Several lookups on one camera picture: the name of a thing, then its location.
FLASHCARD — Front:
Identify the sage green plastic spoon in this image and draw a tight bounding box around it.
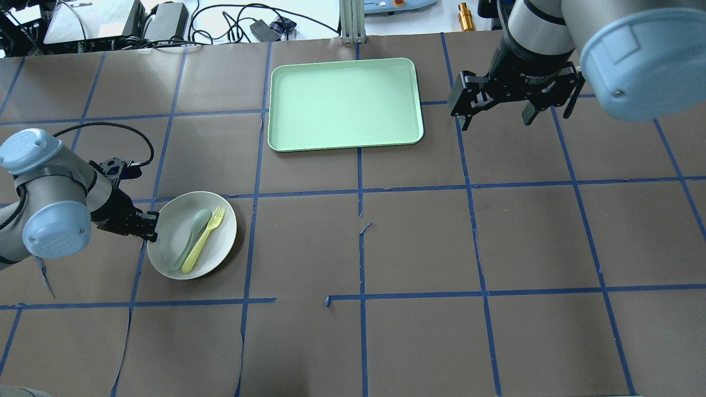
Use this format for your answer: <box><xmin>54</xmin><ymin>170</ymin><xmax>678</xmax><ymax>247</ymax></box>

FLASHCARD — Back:
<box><xmin>169</xmin><ymin>208</ymin><xmax>212</xmax><ymax>271</ymax></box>

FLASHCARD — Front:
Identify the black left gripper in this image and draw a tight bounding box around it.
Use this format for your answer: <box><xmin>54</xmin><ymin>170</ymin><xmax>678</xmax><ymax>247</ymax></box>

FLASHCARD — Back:
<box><xmin>91</xmin><ymin>188</ymin><xmax>160</xmax><ymax>242</ymax></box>

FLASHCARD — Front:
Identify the brass cylinder fitting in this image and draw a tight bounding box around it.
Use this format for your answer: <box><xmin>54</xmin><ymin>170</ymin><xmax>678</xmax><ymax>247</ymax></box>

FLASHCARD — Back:
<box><xmin>457</xmin><ymin>2</ymin><xmax>475</xmax><ymax>31</ymax></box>

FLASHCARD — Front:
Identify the black power adapter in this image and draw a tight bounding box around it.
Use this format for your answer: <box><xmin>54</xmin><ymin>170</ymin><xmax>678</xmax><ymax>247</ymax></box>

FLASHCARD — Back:
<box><xmin>143</xmin><ymin>2</ymin><xmax>189</xmax><ymax>42</ymax></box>

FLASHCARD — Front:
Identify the black left camera cable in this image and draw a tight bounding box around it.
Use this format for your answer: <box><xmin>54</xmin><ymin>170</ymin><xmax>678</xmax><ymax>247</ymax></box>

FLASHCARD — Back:
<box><xmin>52</xmin><ymin>122</ymin><xmax>155</xmax><ymax>167</ymax></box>

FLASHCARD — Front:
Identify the blue teach pendant tablet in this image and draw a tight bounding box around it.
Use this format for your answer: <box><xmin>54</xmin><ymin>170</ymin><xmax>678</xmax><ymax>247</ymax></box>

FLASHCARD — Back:
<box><xmin>363</xmin><ymin>0</ymin><xmax>438</xmax><ymax>15</ymax></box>

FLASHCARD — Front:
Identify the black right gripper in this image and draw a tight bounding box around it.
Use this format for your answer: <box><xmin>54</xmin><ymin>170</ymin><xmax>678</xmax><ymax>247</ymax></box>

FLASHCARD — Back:
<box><xmin>447</xmin><ymin>40</ymin><xmax>586</xmax><ymax>131</ymax></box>

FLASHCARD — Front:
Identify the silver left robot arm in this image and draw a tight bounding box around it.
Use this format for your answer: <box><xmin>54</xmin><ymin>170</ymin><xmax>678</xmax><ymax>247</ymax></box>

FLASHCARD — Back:
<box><xmin>1</xmin><ymin>128</ymin><xmax>159</xmax><ymax>269</ymax></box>

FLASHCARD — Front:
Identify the aluminium frame post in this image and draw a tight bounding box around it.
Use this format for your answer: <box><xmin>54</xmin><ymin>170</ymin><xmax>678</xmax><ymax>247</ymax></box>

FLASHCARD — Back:
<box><xmin>339</xmin><ymin>0</ymin><xmax>367</xmax><ymax>44</ymax></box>

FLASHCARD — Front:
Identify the yellow plastic fork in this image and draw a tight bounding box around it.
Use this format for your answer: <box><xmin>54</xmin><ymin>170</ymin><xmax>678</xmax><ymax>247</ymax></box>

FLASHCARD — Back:
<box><xmin>180</xmin><ymin>206</ymin><xmax>226</xmax><ymax>274</ymax></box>

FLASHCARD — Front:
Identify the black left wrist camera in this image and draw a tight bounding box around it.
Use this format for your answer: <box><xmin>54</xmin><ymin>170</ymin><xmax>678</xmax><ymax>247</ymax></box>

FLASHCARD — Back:
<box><xmin>88</xmin><ymin>157</ymin><xmax>143</xmax><ymax>189</ymax></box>

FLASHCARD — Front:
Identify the light green tray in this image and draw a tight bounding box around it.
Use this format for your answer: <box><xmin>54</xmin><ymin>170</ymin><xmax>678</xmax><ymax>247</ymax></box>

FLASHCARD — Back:
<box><xmin>268</xmin><ymin>57</ymin><xmax>425</xmax><ymax>153</ymax></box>

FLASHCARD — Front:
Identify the white round plate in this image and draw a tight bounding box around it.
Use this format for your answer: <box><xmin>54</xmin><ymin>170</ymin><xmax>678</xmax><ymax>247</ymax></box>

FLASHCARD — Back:
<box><xmin>147</xmin><ymin>191</ymin><xmax>237</xmax><ymax>281</ymax></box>

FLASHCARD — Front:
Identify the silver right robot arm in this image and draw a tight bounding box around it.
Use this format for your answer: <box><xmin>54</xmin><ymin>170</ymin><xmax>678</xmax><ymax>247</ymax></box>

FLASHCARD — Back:
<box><xmin>448</xmin><ymin>1</ymin><xmax>705</xmax><ymax>130</ymax></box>

